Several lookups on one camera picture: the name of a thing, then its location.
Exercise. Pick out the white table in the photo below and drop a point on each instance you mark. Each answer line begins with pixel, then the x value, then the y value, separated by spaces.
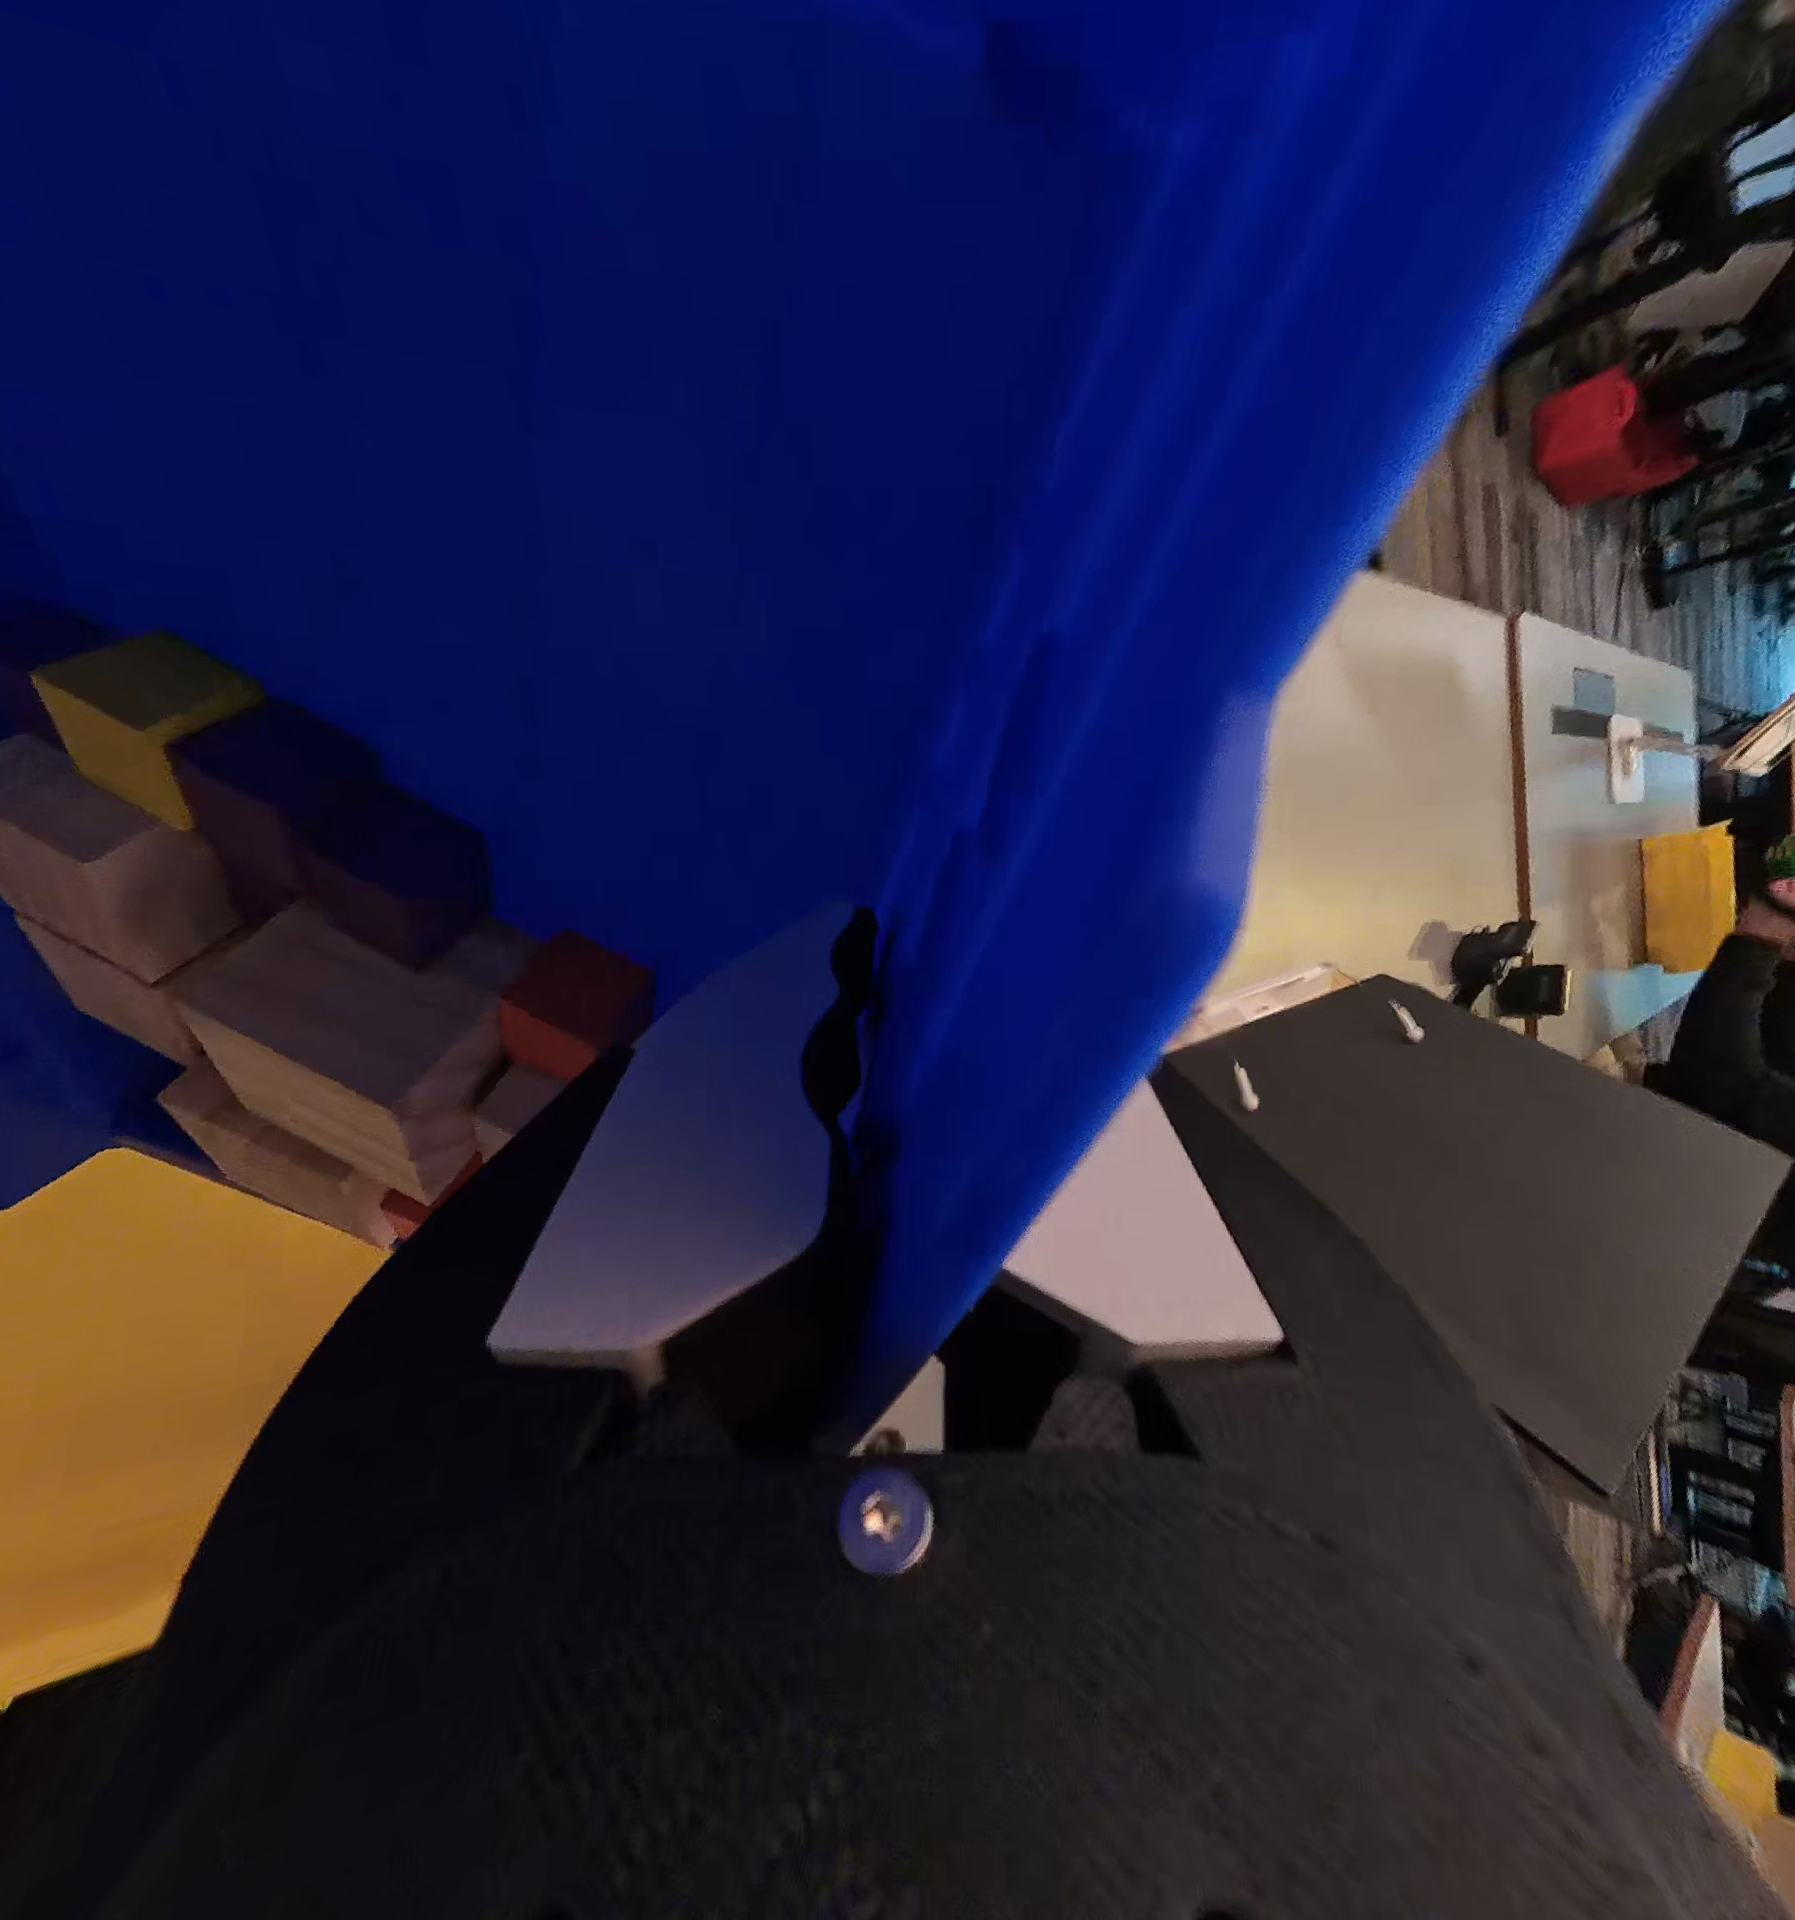
pixel 1587 902
pixel 1379 779

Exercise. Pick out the yellow plastic box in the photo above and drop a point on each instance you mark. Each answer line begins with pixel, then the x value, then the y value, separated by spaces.
pixel 118 1426

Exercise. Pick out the small white stand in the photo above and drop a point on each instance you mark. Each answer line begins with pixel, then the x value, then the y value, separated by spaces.
pixel 1627 758

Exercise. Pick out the yellow bin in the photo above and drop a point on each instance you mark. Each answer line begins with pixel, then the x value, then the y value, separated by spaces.
pixel 1688 902

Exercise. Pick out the blue plastic box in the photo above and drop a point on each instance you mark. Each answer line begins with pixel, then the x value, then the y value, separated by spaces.
pixel 686 451

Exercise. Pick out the red container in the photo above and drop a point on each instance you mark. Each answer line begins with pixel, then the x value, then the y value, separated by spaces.
pixel 1602 443

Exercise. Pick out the printed instruction sheet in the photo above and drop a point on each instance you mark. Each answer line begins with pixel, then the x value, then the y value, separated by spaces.
pixel 1512 1199

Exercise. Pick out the pile of wooden cubes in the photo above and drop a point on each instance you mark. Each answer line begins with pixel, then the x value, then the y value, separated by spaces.
pixel 312 1037

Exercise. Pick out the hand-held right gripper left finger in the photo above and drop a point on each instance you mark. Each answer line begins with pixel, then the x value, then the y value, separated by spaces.
pixel 671 1199

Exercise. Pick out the black device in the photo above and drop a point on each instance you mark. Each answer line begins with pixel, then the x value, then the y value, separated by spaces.
pixel 1499 967

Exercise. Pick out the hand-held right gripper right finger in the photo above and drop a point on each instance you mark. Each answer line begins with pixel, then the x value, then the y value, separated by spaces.
pixel 1136 1259

